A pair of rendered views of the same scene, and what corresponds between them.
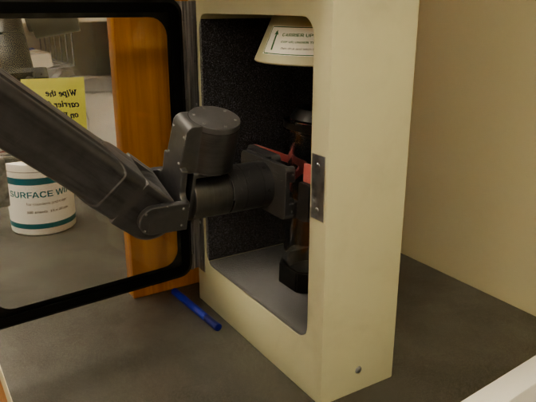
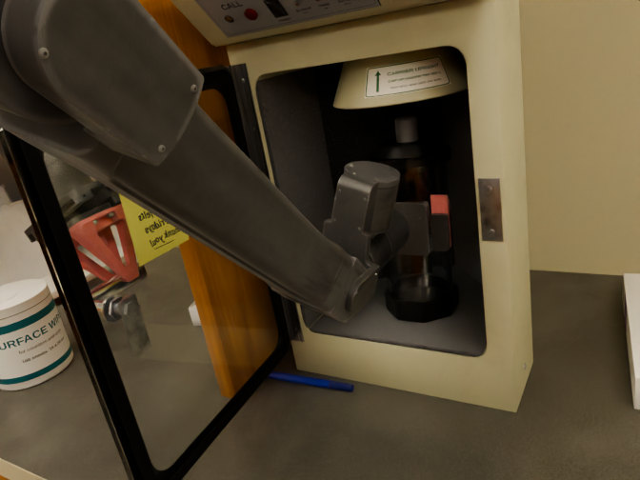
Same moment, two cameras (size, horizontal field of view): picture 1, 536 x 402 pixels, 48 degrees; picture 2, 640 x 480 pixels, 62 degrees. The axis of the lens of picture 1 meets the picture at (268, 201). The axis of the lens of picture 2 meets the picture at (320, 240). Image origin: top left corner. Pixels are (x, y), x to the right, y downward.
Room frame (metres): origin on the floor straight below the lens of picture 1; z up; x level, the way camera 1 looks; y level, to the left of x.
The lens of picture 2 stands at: (0.19, 0.33, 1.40)
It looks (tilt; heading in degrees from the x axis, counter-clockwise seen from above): 20 degrees down; 336
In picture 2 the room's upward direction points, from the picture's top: 10 degrees counter-clockwise
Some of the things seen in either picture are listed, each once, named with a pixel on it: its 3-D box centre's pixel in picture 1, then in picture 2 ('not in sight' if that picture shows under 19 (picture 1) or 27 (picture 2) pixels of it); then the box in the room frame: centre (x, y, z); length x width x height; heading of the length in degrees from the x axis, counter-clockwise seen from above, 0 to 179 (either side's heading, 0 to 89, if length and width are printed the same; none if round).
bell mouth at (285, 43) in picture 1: (326, 37); (400, 71); (0.75, -0.07, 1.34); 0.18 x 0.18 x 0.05
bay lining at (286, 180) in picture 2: (328, 152); (406, 184); (0.78, -0.08, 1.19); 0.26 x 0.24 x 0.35; 32
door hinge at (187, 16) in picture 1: (192, 145); (267, 217); (0.84, 0.11, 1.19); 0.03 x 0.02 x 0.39; 32
